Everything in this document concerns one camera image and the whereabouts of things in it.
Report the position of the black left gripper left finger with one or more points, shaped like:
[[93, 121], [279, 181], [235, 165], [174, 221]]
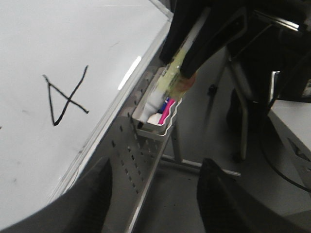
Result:
[[82, 209]]

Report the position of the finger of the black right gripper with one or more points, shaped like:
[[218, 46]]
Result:
[[186, 13], [224, 24]]

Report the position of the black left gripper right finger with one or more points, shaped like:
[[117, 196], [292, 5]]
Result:
[[225, 207]]

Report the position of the white black-tipped whiteboard marker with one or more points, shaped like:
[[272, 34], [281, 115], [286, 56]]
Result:
[[170, 75]]

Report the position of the white whiteboard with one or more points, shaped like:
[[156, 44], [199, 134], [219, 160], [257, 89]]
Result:
[[66, 66]]

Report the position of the dark chair with metal legs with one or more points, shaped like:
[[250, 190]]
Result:
[[264, 48]]

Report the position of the pink marker in tray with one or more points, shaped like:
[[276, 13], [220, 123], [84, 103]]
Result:
[[166, 111]]

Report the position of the blue-capped marker in tray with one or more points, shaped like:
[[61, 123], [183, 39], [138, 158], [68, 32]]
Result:
[[162, 108]]

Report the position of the white plastic marker tray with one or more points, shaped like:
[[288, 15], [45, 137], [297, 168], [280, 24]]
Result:
[[145, 117]]

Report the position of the grey desk at right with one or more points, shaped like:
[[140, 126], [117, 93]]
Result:
[[292, 121]]

